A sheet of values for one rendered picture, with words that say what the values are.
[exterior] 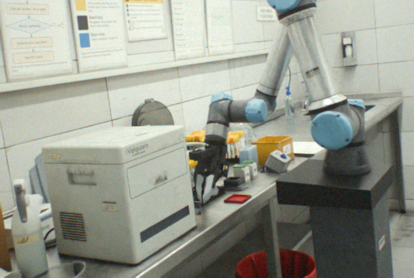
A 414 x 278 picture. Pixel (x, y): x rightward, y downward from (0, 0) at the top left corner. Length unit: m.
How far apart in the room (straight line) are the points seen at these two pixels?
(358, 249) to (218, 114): 0.60
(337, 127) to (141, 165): 0.57
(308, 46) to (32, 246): 0.91
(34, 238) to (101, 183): 0.21
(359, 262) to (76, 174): 0.91
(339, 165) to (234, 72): 1.52
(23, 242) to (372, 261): 1.01
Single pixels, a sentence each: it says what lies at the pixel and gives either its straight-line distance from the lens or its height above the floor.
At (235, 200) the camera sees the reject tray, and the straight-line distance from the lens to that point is 1.70.
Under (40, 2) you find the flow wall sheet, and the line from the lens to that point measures 1.94.
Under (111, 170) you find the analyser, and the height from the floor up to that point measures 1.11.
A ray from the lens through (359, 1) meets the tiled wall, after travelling 4.10.
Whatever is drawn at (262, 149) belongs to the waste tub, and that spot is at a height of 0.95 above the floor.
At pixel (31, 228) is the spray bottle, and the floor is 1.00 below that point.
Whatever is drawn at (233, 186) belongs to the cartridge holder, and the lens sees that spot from 1.83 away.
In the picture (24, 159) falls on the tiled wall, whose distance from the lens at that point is 1.86.
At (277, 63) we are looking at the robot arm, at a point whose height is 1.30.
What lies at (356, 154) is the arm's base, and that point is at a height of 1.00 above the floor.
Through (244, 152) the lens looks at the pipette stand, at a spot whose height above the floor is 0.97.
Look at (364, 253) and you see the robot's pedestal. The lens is 1.71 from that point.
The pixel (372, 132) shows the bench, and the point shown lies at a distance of 3.61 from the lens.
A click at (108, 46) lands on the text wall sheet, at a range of 2.17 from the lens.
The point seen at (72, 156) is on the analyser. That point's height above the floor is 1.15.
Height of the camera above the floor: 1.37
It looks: 8 degrees down
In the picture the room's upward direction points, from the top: 7 degrees counter-clockwise
